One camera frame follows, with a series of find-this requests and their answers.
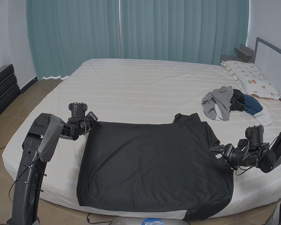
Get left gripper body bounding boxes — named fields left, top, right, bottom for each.
left=84, top=112, right=98, bottom=129

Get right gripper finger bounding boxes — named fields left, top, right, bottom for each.
left=221, top=161, right=234, bottom=171
left=209, top=145, right=225, bottom=153

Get black cable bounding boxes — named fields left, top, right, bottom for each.
left=87, top=212, right=113, bottom=224

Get grey garment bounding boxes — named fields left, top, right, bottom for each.
left=201, top=86, right=234, bottom=121

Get black T-shirt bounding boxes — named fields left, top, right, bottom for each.
left=76, top=113, right=234, bottom=221

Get white printed pillow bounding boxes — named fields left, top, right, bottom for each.
left=220, top=60, right=281, bottom=100

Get dark blue garment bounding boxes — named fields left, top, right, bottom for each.
left=242, top=95, right=263, bottom=115

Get blue-green curtain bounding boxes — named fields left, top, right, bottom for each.
left=26, top=0, right=122, bottom=80
left=119, top=0, right=250, bottom=66

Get bed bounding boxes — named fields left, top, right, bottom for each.
left=2, top=37, right=281, bottom=220

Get white garment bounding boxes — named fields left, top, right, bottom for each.
left=253, top=108, right=272, bottom=126

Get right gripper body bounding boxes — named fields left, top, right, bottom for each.
left=222, top=144, right=246, bottom=168

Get black glossy garment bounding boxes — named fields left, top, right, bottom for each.
left=229, top=89, right=246, bottom=113

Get grey bedside table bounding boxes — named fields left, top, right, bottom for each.
left=221, top=44, right=254, bottom=64

